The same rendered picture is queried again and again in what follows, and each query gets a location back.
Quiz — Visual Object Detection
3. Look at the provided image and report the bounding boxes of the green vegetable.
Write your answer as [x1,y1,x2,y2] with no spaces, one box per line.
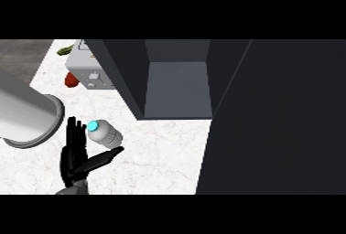
[55,44,76,57]

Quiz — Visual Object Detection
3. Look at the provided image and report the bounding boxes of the pale grey box appliance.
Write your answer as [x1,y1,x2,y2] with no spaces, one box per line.
[66,39,119,90]

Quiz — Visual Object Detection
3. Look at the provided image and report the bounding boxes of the red pepper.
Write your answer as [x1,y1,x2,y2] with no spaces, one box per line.
[64,71,82,89]

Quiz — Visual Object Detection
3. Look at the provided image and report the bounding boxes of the dark grey open cabinet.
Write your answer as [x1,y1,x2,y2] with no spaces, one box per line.
[83,39,253,121]

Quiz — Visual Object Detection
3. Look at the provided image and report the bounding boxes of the dark grey cabinet door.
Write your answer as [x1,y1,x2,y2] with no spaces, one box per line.
[196,39,346,196]

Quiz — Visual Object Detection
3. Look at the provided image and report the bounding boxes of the clear water bottle cyan cap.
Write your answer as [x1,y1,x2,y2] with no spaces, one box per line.
[86,119,125,150]

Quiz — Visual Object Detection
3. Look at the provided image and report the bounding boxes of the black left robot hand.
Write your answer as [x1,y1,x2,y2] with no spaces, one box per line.
[60,116,126,188]

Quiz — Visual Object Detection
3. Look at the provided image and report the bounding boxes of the large pale grey cylinder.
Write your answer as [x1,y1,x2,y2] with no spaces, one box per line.
[0,67,67,150]

